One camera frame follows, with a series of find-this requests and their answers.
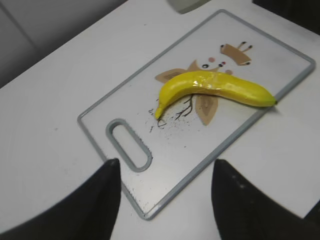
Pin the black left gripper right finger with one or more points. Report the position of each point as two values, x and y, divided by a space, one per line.
243 212

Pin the yellow plastic banana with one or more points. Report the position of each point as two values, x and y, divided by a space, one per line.
220 84

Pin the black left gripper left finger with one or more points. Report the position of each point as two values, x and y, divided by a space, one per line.
88 213

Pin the white-handled knife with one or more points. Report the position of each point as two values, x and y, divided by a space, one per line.
186 6

